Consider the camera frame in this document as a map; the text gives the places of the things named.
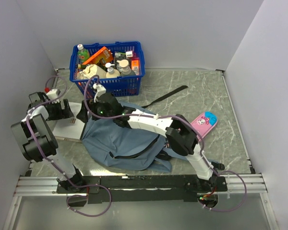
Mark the cream pump bottle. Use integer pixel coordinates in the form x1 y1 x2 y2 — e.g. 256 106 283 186
105 62 120 78

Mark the black backpack strap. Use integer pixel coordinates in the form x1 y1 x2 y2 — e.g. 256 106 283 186
141 85 189 109

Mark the white notebook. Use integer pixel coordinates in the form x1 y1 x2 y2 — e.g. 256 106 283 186
52 102 86 142

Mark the pink cartoon pencil case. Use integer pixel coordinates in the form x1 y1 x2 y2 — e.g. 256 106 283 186
191 111 217 138

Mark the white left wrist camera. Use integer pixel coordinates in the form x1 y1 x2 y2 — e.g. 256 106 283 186
45 87 60 103

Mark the green drink bottle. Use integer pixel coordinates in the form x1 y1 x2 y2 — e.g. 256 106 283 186
77 44 90 63

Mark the blue plastic shopping basket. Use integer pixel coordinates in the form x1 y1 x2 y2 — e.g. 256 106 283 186
69 41 145 97

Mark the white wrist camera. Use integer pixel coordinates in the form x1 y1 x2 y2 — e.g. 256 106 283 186
93 83 107 103
45 87 60 103

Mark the blue student backpack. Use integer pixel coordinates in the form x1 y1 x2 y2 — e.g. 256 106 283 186
82 103 189 173

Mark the black packaged item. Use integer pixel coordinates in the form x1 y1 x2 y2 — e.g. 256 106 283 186
114 51 126 65

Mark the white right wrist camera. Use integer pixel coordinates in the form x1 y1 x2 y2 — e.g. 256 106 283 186
93 83 107 103

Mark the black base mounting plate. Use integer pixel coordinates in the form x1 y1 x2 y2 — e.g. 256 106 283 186
56 174 228 204

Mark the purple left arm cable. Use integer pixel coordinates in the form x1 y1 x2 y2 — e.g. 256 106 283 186
26 75 112 218

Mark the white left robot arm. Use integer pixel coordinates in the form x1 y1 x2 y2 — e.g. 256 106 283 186
11 89 85 193

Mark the orange snack box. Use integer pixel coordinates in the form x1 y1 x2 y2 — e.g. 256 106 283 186
83 46 114 66

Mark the grey pump bottle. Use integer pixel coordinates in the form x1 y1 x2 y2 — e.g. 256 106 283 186
117 59 136 77

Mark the aluminium front rail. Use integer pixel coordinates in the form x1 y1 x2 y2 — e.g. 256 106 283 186
14 174 267 196

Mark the pink orange bottle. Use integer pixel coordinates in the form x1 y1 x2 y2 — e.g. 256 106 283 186
131 55 140 75

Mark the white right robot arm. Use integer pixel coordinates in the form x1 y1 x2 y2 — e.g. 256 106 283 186
76 93 219 191

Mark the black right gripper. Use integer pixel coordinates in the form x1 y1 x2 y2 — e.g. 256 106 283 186
76 99 115 124

